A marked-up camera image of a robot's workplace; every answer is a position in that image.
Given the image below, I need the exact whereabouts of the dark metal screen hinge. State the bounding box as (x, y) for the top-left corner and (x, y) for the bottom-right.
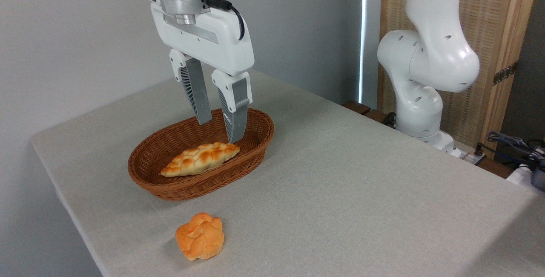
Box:
(493, 61), (519, 86)

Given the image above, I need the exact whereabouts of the dark grey partition panel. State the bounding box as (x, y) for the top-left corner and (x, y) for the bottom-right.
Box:
(500, 0), (545, 141)

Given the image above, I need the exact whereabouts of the grey tablecloth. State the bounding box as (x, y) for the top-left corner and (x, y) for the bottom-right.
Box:
(30, 68), (545, 277)

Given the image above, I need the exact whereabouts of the white power strip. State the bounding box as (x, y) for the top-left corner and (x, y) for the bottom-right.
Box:
(452, 144), (487, 165)

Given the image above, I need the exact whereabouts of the black cable bundle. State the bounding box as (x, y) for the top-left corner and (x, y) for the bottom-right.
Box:
(475, 131), (545, 171)

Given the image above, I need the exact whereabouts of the dark wooden bench slat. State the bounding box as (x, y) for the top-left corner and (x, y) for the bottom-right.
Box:
(343, 100), (371, 115)
(364, 110), (397, 129)

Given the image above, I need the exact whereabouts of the brown wicker oval basket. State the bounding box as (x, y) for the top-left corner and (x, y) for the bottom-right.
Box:
(128, 107), (275, 201)

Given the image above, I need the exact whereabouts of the round orange bread roll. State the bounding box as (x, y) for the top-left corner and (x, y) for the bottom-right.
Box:
(175, 213), (225, 261)

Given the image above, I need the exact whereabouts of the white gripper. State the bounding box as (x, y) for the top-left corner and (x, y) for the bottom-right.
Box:
(150, 2), (255, 144)

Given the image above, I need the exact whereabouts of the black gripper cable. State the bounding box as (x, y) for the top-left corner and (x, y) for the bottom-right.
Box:
(204, 0), (246, 41)

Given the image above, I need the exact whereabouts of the braided golden bread loaf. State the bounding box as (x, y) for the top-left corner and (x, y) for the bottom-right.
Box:
(161, 142), (241, 178)

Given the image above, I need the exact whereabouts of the wooden woven folding screen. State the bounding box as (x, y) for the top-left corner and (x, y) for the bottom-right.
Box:
(378, 0), (541, 158)

